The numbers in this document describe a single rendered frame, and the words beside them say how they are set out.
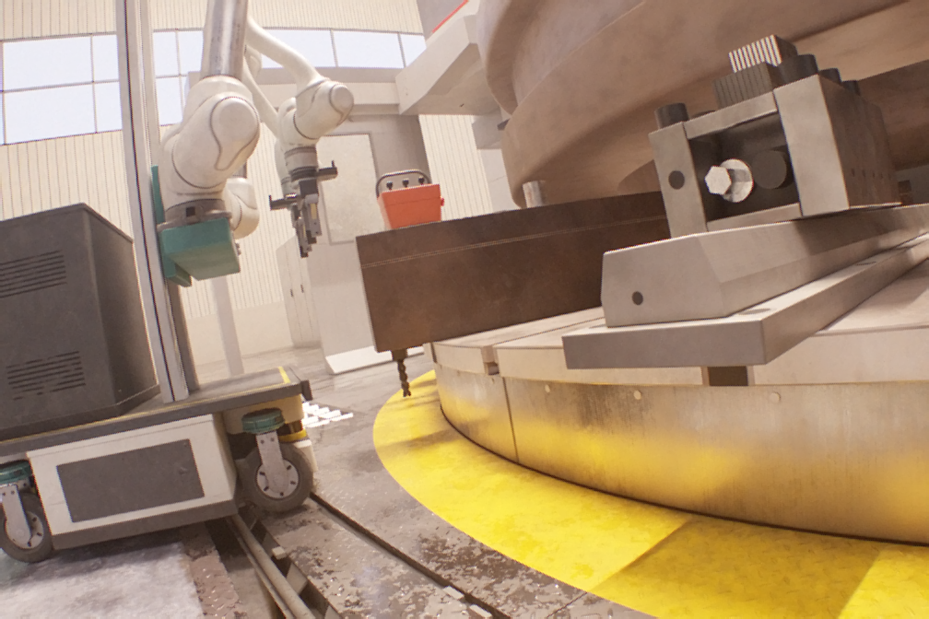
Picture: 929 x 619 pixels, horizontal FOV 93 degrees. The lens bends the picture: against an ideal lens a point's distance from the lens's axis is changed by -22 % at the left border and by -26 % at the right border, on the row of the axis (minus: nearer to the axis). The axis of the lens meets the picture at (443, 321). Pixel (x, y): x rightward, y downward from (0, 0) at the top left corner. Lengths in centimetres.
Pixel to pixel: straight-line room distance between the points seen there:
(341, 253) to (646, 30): 375
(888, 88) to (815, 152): 501
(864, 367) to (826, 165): 33
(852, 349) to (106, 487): 141
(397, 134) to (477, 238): 365
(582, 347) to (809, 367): 32
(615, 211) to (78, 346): 173
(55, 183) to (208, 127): 1458
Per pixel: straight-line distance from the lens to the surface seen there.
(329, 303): 480
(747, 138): 114
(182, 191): 136
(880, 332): 78
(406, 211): 184
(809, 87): 97
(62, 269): 145
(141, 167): 156
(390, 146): 535
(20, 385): 149
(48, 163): 1591
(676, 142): 107
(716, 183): 104
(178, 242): 133
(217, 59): 133
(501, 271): 187
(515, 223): 190
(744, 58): 126
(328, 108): 138
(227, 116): 118
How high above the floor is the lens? 44
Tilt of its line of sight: 2 degrees down
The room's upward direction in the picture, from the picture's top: 11 degrees counter-clockwise
